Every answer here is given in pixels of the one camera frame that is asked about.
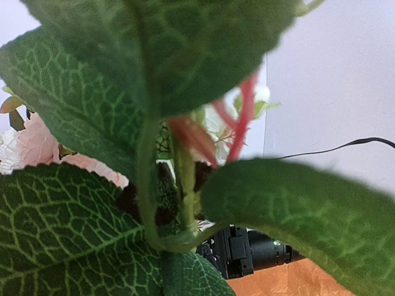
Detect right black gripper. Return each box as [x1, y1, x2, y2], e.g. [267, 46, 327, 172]
[197, 225, 305, 280]

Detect orange yellow wrapping paper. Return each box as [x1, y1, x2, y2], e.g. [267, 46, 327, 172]
[228, 259, 353, 296]

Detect white and pink flowers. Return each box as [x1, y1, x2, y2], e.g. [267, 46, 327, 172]
[1, 85, 281, 226]

